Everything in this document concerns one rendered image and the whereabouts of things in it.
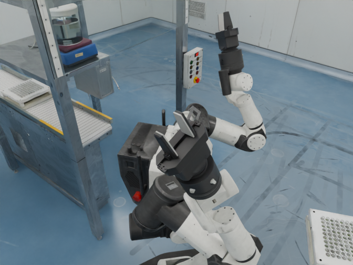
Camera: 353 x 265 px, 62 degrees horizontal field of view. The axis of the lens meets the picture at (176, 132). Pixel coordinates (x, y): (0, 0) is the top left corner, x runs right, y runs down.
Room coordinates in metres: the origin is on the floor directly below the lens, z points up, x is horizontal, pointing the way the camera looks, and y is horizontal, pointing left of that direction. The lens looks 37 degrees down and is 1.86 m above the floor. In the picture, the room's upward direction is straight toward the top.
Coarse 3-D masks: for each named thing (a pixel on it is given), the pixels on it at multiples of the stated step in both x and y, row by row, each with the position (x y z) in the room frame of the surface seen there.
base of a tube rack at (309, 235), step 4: (308, 220) 0.75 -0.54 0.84; (308, 224) 0.73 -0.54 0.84; (308, 228) 0.71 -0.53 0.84; (308, 232) 0.70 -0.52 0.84; (308, 236) 0.68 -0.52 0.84; (308, 240) 0.67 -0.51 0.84; (308, 244) 0.65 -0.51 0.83; (312, 244) 0.64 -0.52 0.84; (308, 248) 0.64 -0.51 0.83; (312, 248) 0.63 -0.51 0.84; (312, 252) 0.61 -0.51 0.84; (312, 256) 0.60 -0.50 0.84; (312, 260) 0.58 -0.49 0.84; (312, 264) 0.56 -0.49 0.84
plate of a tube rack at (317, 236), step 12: (312, 216) 0.74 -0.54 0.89; (324, 216) 0.74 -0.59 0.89; (336, 216) 0.74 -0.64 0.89; (348, 216) 0.74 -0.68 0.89; (312, 228) 0.68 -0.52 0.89; (312, 240) 0.64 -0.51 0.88; (324, 240) 0.63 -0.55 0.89; (348, 240) 0.63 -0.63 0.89; (324, 252) 0.58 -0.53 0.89; (324, 264) 0.54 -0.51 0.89; (336, 264) 0.54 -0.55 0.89; (348, 264) 0.54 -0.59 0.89
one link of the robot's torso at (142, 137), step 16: (144, 128) 0.89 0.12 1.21; (160, 128) 0.89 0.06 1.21; (128, 144) 0.80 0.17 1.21; (144, 144) 0.80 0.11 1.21; (208, 144) 0.83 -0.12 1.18; (128, 160) 0.74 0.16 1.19; (144, 160) 0.72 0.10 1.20; (128, 176) 0.74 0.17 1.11; (144, 176) 0.72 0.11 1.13; (144, 192) 0.73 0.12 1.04
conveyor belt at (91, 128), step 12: (0, 72) 2.24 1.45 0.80; (0, 84) 2.03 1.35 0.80; (12, 84) 2.03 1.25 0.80; (36, 108) 1.68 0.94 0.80; (48, 108) 1.68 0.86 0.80; (48, 120) 1.54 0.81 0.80; (84, 120) 1.54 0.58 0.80; (96, 120) 1.54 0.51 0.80; (84, 132) 1.41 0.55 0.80; (96, 132) 1.42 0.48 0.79; (84, 144) 1.33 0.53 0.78
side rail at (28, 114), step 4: (0, 96) 1.78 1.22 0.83; (4, 100) 1.74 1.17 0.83; (8, 100) 1.72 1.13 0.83; (8, 104) 1.71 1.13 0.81; (12, 104) 1.68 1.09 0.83; (16, 108) 1.65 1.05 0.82; (20, 108) 1.63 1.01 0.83; (20, 112) 1.62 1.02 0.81; (24, 112) 1.59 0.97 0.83; (28, 112) 1.58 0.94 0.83; (28, 116) 1.56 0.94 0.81; (32, 116) 1.53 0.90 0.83; (36, 120) 1.51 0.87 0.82; (40, 124) 1.48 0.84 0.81; (44, 124) 1.45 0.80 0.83; (48, 128) 1.43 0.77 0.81; (56, 132) 1.38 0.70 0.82; (60, 136) 1.36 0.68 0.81
